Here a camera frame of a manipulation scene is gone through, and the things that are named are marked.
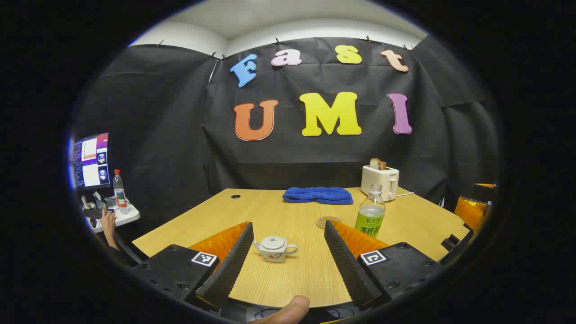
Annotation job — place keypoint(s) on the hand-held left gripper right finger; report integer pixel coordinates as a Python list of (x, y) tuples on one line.
[(346, 265)]

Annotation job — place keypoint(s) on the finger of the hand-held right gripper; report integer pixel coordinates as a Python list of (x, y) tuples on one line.
[(483, 193), (468, 211)]

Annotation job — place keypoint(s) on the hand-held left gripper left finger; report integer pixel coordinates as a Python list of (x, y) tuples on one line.
[(231, 265)]

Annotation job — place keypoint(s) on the white teacup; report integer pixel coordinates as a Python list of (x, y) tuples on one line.
[(274, 256)]

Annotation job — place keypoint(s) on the round brown coaster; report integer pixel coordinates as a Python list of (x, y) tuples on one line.
[(319, 223)]

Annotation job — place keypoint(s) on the green label water bottle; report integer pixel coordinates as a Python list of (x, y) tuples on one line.
[(370, 220)]

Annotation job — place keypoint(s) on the red cap plastic bottle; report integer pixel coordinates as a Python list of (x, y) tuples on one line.
[(119, 193)]

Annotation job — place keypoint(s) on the blue towel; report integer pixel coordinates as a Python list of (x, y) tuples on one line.
[(317, 195)]

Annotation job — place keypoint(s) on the white toaster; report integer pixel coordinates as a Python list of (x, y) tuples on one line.
[(378, 180)]

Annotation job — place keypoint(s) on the bread slice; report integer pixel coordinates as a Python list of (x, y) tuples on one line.
[(377, 164)]

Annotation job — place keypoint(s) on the white side table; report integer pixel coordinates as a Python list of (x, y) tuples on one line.
[(128, 218)]

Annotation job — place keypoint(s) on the black backdrop cloth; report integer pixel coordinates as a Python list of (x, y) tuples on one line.
[(180, 112)]

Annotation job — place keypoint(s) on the computer monitor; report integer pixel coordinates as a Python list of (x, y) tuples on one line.
[(90, 162)]

